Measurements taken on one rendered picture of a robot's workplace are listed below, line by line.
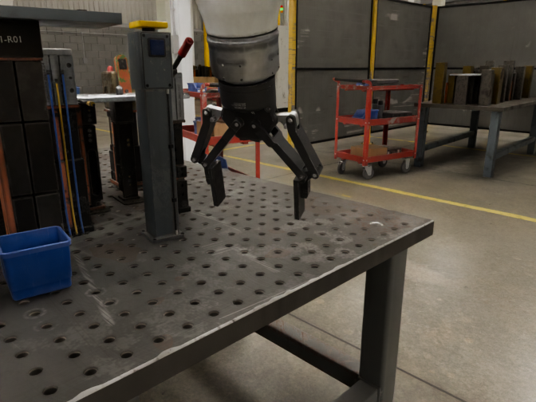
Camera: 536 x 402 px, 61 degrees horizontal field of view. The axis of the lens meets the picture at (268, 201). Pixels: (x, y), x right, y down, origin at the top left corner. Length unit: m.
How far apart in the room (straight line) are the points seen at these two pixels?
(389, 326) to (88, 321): 0.78
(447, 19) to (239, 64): 7.60
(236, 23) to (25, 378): 0.50
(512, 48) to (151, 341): 7.35
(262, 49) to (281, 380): 1.35
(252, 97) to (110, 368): 0.39
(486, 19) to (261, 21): 7.39
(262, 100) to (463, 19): 7.48
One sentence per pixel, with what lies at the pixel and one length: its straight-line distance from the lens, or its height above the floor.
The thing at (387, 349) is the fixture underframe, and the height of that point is 0.35.
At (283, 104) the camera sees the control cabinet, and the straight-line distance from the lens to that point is 11.43.
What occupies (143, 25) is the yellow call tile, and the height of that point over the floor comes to 1.15.
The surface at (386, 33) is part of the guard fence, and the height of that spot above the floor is 1.53.
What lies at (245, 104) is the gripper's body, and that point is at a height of 1.03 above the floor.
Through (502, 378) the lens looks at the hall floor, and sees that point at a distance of 1.94.
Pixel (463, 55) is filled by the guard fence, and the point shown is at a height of 1.24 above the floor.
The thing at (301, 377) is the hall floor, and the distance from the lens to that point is 1.75.
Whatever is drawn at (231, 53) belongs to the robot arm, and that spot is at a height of 1.09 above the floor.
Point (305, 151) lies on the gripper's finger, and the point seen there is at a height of 0.96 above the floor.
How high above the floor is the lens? 1.07
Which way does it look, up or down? 17 degrees down
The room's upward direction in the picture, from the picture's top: straight up
